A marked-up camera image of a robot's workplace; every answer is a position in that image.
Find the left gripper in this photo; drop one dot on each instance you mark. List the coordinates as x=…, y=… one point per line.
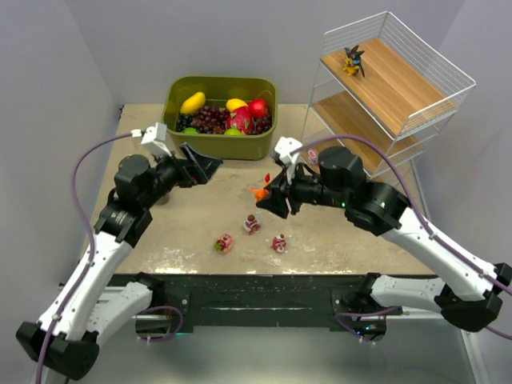
x=187, y=172

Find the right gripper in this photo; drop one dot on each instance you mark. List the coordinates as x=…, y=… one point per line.
x=289, y=196

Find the orange fox toy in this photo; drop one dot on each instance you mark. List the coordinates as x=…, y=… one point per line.
x=261, y=193

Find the pink red bear toy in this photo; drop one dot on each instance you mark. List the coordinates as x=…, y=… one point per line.
x=279, y=243

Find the pink toy blue trim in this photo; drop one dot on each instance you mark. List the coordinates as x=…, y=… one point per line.
x=312, y=156

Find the black cat toy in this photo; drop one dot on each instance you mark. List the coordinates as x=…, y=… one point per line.
x=353, y=61

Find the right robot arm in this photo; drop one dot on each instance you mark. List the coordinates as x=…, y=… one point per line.
x=465, y=290

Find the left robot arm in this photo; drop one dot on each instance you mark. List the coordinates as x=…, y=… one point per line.
x=67, y=337

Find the pink strawberry cake toy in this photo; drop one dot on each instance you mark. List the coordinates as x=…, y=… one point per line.
x=251, y=224

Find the green pear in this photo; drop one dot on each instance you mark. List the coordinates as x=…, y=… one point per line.
x=233, y=132

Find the grey bottle beige cap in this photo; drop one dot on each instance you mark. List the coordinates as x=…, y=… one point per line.
x=163, y=200

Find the purple grape bunch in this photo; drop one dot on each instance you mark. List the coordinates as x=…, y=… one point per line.
x=212, y=120

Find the dark blue grape bunch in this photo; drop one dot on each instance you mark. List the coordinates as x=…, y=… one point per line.
x=183, y=122

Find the olive green plastic bin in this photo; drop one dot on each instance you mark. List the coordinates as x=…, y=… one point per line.
x=218, y=90

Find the pink dragon fruit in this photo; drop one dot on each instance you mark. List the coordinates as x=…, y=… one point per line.
x=240, y=119

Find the yellow mango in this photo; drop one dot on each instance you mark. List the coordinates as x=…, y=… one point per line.
x=193, y=104

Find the pink bear strawberry toy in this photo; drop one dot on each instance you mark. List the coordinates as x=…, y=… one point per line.
x=224, y=243

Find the yellow lemon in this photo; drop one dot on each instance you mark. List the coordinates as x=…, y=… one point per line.
x=235, y=103

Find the red apple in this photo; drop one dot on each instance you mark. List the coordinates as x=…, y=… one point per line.
x=258, y=108

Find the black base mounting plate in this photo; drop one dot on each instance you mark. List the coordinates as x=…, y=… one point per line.
x=336, y=302

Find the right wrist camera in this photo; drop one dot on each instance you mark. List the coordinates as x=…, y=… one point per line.
x=286, y=152

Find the white wire wooden shelf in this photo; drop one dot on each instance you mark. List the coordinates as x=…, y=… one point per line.
x=409, y=93

